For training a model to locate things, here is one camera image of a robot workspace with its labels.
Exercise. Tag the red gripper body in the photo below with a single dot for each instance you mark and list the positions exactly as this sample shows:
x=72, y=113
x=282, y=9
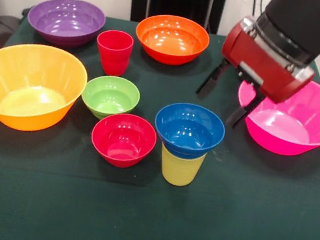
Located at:
x=263, y=60

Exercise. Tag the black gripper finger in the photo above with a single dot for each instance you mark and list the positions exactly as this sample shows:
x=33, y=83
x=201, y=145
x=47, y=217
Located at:
x=245, y=110
x=212, y=81

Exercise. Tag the small blue bowl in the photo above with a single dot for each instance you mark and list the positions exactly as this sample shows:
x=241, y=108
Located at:
x=189, y=127

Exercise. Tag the large pink bowl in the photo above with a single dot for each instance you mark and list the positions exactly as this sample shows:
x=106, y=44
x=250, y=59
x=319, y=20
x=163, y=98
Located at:
x=299, y=124

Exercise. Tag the orange bowl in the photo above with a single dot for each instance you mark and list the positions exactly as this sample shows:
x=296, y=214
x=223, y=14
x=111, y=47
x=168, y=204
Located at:
x=171, y=39

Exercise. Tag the yellow translucent cup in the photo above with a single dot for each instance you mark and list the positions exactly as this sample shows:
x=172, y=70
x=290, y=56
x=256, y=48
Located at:
x=181, y=169

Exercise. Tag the red cup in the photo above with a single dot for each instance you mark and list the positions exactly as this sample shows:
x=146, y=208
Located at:
x=114, y=55

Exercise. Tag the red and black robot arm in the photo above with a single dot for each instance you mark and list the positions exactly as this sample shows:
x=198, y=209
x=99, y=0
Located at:
x=303, y=24

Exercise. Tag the small green bowl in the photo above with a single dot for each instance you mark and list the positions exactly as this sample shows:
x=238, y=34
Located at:
x=110, y=97

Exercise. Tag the small red bowl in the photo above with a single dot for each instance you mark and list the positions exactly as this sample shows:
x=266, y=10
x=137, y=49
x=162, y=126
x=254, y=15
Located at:
x=123, y=140

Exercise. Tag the dark green tablecloth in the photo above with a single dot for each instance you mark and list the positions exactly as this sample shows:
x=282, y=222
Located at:
x=145, y=215

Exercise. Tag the purple bowl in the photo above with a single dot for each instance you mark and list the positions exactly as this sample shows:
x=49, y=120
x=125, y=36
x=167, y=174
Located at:
x=66, y=20

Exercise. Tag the large yellow-orange bowl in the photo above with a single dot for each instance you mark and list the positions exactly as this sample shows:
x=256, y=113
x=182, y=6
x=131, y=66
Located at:
x=28, y=84

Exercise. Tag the small black knob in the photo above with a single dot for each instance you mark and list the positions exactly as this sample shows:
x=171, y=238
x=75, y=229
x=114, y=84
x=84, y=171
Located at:
x=25, y=12

